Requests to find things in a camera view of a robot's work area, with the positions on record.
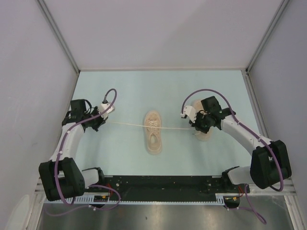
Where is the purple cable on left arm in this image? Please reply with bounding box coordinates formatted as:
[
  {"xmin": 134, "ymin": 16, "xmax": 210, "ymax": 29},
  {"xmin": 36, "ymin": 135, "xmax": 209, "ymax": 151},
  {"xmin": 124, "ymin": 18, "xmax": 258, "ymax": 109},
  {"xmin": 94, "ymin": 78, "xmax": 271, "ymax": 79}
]
[{"xmin": 45, "ymin": 88, "xmax": 122, "ymax": 217}]

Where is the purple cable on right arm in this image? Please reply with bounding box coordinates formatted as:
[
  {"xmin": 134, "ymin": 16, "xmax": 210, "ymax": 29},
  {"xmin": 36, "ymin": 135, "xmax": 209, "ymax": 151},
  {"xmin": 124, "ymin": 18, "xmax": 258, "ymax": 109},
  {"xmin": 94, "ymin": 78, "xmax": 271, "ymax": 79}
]
[{"xmin": 181, "ymin": 88, "xmax": 285, "ymax": 225}]

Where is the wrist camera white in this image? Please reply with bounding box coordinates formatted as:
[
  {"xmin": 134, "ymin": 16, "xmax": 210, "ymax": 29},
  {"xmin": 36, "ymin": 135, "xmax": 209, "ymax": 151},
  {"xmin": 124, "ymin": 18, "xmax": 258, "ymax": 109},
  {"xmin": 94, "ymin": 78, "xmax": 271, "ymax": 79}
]
[
  {"xmin": 180, "ymin": 105, "xmax": 197, "ymax": 124},
  {"xmin": 98, "ymin": 103, "xmax": 115, "ymax": 119}
]

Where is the white shoelace of sneaker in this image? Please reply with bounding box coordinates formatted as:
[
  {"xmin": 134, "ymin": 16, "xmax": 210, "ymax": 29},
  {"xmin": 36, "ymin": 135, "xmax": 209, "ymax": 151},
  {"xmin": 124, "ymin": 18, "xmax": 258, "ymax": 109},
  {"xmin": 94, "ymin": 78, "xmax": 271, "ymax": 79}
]
[{"xmin": 111, "ymin": 121, "xmax": 192, "ymax": 138}]

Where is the aluminium corner post left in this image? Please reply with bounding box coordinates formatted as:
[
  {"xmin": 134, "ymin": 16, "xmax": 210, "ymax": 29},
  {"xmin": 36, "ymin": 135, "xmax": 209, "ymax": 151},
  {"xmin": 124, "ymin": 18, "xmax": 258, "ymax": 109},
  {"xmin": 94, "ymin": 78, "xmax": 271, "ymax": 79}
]
[{"xmin": 35, "ymin": 0, "xmax": 80, "ymax": 74}]

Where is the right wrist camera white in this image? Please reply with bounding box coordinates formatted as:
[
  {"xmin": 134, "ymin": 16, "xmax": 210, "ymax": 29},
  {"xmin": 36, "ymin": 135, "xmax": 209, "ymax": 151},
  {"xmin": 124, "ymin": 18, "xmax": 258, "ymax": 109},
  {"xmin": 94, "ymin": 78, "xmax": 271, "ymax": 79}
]
[{"xmin": 180, "ymin": 105, "xmax": 197, "ymax": 124}]

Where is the aluminium side rail right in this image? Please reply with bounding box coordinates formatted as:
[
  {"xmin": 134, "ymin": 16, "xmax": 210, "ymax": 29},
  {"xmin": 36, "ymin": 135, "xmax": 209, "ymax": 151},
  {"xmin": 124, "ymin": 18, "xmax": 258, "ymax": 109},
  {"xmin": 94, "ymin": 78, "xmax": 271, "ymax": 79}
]
[{"xmin": 241, "ymin": 69, "xmax": 271, "ymax": 139}]

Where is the beige lace sneaker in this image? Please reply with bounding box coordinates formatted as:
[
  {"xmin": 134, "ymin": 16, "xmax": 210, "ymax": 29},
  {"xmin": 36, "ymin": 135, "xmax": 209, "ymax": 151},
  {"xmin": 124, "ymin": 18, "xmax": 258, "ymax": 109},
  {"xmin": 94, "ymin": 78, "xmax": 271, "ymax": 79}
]
[
  {"xmin": 192, "ymin": 100, "xmax": 213, "ymax": 141},
  {"xmin": 144, "ymin": 111, "xmax": 162, "ymax": 155}
]

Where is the aluminium frame rail front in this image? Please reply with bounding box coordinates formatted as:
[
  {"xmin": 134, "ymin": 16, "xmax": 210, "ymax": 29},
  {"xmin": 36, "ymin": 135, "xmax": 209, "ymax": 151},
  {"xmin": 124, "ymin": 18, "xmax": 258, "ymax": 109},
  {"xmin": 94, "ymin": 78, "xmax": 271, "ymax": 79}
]
[{"xmin": 34, "ymin": 178, "xmax": 296, "ymax": 196}]

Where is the white slotted cable duct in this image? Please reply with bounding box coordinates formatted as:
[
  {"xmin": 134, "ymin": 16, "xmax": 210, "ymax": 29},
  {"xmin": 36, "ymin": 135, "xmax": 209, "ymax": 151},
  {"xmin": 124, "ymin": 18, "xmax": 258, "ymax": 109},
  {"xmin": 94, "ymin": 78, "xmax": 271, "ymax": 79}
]
[{"xmin": 44, "ymin": 193, "xmax": 240, "ymax": 206}]

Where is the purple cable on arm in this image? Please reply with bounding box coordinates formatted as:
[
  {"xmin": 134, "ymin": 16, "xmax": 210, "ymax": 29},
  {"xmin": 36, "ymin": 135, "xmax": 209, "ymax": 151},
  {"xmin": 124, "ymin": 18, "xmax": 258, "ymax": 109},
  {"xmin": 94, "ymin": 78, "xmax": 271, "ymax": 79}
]
[
  {"xmin": 45, "ymin": 88, "xmax": 122, "ymax": 217},
  {"xmin": 181, "ymin": 88, "xmax": 285, "ymax": 225}
]

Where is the aluminium corner post right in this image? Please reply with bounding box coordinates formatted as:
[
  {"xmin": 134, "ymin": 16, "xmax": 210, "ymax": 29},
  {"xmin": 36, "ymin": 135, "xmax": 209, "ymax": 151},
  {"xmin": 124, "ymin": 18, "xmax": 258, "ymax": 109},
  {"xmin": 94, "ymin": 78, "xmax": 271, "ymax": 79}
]
[{"xmin": 245, "ymin": 0, "xmax": 291, "ymax": 72}]

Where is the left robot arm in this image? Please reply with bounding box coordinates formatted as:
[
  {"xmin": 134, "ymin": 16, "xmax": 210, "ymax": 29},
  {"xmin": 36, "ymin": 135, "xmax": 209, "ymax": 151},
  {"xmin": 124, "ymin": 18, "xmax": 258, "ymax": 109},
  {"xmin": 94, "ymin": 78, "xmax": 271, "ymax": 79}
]
[{"xmin": 38, "ymin": 99, "xmax": 115, "ymax": 201}]

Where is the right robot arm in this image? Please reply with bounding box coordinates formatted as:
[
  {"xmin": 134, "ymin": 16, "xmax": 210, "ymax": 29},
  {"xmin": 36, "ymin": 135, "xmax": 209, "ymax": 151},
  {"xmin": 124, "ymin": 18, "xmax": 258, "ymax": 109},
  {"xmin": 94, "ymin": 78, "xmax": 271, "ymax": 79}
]
[{"xmin": 181, "ymin": 96, "xmax": 292, "ymax": 192}]

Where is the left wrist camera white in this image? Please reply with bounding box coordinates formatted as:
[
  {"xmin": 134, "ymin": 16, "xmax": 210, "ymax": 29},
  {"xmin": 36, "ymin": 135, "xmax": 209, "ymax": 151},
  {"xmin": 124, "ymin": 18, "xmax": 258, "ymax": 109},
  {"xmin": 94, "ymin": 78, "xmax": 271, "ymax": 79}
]
[{"xmin": 98, "ymin": 103, "xmax": 115, "ymax": 119}]

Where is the aluminium corner post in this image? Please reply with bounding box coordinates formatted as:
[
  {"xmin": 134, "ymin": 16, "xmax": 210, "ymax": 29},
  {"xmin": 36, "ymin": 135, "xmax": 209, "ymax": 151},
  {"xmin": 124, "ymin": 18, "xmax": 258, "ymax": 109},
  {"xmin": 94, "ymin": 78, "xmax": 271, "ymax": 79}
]
[
  {"xmin": 35, "ymin": 0, "xmax": 80, "ymax": 74},
  {"xmin": 245, "ymin": 0, "xmax": 291, "ymax": 72}
]

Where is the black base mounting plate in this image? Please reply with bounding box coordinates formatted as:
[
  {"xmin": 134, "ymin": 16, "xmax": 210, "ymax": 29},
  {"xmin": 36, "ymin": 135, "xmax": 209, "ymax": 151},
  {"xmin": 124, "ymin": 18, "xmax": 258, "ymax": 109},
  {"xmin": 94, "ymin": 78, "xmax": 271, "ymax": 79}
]
[{"xmin": 103, "ymin": 175, "xmax": 245, "ymax": 201}]

